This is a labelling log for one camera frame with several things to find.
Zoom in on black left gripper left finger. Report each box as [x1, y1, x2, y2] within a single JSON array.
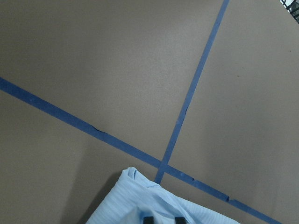
[[143, 217, 154, 224]]

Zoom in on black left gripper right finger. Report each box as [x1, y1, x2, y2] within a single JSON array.
[[175, 217, 185, 224]]

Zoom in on light blue button-up shirt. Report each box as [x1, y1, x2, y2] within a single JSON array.
[[87, 167, 236, 224]]

